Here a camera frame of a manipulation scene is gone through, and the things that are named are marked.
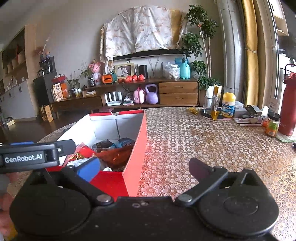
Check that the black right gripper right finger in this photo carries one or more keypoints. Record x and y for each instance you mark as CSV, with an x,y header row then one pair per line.
x,y
208,178

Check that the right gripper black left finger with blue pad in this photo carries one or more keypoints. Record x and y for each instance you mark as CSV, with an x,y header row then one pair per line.
x,y
81,175

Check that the red foil snack bag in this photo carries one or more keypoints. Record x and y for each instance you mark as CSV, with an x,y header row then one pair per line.
x,y
81,152

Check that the black snack packet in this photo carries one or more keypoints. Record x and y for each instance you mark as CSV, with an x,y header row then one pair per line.
x,y
103,146

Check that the brown foil snack bag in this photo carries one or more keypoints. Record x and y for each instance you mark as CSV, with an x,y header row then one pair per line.
x,y
116,159

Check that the blue snack packet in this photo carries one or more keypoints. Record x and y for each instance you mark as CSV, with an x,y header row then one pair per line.
x,y
123,142

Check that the red white cardboard box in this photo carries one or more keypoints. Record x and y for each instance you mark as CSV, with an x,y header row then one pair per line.
x,y
94,128

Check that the person's left hand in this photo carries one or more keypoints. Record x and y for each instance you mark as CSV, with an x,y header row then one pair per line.
x,y
11,184

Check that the stack of books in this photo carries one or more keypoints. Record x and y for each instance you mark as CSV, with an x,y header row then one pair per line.
x,y
243,118

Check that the clear drinking glass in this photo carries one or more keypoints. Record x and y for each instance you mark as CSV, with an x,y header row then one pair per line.
x,y
209,104

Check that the white router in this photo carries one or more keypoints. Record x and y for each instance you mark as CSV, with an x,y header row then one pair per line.
x,y
113,98

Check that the yellow lid supplement bottle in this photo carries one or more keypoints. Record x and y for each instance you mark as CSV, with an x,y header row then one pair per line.
x,y
228,104

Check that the glass jar black lid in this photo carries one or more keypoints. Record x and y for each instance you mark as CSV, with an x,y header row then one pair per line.
x,y
273,123

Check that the green woven coaster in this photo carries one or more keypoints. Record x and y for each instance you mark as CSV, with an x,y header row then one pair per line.
x,y
285,139

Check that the wooden tv cabinet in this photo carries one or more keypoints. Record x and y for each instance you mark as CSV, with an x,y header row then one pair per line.
x,y
170,93

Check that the pink toy backpack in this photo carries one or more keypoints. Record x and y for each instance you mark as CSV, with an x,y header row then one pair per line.
x,y
139,96

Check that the black coffee machine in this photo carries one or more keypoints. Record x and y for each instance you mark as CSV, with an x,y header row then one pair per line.
x,y
47,66

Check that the orange retro radio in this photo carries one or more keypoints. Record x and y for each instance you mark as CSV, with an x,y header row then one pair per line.
x,y
107,79

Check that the red thermos bottle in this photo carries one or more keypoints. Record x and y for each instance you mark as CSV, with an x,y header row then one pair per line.
x,y
287,120

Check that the purple kettlebell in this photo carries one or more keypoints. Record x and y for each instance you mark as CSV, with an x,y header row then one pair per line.
x,y
151,96

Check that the pink flower doll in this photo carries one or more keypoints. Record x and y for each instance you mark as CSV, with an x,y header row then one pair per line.
x,y
95,67

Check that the framed photo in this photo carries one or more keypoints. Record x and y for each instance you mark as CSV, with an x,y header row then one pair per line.
x,y
124,70

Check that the teal spray bottle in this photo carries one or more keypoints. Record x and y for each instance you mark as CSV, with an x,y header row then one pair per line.
x,y
184,66

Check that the clear plastic bag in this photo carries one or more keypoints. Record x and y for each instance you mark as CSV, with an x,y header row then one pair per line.
x,y
171,71

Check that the black speaker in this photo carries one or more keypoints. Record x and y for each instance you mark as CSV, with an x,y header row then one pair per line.
x,y
143,70

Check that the green potted tree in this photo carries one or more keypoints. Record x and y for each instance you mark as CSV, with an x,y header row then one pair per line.
x,y
197,43

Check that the white standing air conditioner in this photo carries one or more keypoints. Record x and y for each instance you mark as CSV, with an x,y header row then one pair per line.
x,y
233,47

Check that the cloth covered television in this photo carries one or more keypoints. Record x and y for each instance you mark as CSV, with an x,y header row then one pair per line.
x,y
142,28

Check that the yellow curtain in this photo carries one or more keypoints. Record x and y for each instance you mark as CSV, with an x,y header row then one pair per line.
x,y
251,47

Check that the wooden wall shelf unit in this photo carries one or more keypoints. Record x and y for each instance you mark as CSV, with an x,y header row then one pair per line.
x,y
19,65

